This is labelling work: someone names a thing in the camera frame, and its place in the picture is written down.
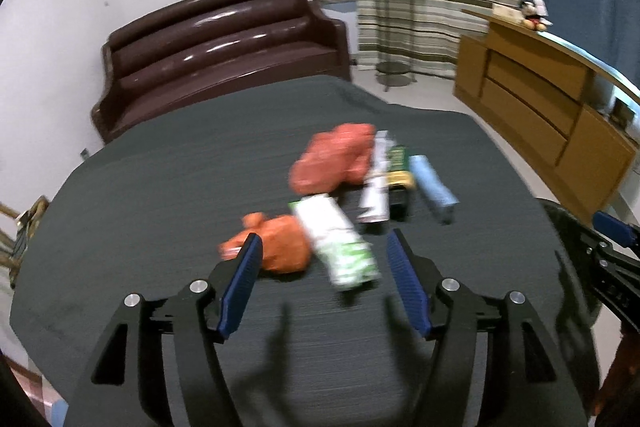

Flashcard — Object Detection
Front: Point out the dark brown leather sofa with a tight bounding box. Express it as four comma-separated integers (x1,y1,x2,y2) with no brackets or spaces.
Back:
90,0,352,145

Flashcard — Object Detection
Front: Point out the wooden chair frame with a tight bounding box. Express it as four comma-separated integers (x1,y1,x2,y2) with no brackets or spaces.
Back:
0,197,51,290

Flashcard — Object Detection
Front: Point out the small red plastic bag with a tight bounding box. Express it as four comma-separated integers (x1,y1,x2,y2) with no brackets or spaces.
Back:
218,213,311,277

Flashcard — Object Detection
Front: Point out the large red plastic bag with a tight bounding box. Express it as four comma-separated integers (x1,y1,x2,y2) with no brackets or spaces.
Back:
289,123,376,196

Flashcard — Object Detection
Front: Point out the tissue box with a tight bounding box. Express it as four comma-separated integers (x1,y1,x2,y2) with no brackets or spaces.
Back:
491,3,526,25

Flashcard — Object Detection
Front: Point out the light blue packet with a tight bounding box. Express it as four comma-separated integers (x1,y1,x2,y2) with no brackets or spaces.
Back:
409,154,458,224

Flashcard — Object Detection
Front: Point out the white and green packet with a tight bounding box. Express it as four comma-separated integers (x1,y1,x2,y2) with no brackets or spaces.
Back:
290,194,383,292

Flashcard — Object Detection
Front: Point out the dark grey tablecloth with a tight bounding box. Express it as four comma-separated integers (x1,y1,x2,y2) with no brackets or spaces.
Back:
10,74,601,427

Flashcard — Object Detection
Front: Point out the wooden cabinet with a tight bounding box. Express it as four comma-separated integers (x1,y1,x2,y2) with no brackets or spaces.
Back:
454,8,640,225

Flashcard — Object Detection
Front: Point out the green bottle with black cap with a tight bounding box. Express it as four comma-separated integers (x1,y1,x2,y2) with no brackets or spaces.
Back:
385,146,416,223

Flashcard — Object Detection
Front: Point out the mouse plush toy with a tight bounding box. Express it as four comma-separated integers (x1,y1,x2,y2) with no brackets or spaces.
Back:
517,0,553,31

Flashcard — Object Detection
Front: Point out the white foil wrapper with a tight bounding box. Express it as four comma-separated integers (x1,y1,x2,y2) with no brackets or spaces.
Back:
356,130,396,224

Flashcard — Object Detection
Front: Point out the trash bin with black liner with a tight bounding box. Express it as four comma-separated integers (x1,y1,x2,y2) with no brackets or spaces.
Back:
540,199,601,328

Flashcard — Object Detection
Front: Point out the black metal plant stand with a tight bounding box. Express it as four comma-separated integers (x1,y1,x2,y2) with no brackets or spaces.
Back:
370,0,417,92

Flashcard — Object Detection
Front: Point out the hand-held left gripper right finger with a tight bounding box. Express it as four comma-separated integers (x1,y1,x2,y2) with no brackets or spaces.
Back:
387,228,588,427

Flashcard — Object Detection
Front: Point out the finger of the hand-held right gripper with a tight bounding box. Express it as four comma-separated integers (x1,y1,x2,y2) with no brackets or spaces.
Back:
580,229,640,333
592,211,640,253

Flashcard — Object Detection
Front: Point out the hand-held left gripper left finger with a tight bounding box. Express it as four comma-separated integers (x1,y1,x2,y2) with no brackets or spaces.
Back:
65,232,264,427

